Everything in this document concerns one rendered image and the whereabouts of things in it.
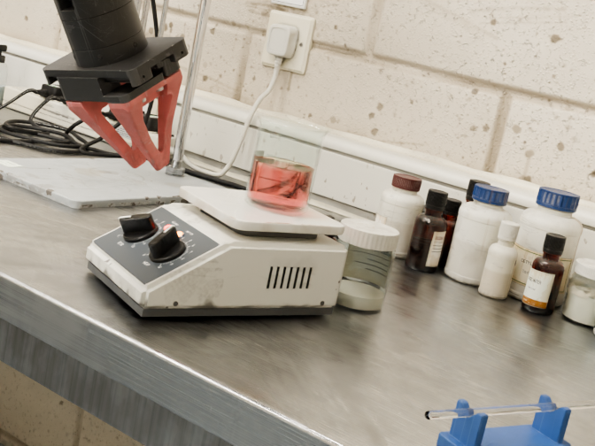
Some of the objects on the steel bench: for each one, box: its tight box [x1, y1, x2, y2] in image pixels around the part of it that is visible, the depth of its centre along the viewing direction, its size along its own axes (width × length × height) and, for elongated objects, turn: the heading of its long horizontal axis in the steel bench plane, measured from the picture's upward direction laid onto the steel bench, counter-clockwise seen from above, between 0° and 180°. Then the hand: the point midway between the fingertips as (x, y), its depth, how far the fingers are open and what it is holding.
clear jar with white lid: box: [336, 219, 399, 313], centre depth 93 cm, size 6×6×8 cm
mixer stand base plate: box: [0, 158, 228, 209], centre depth 125 cm, size 30×20×1 cm, turn 101°
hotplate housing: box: [86, 203, 348, 317], centre depth 87 cm, size 22×13×8 cm, turn 81°
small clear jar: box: [561, 258, 595, 328], centre depth 105 cm, size 6×6×7 cm
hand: (148, 157), depth 77 cm, fingers closed
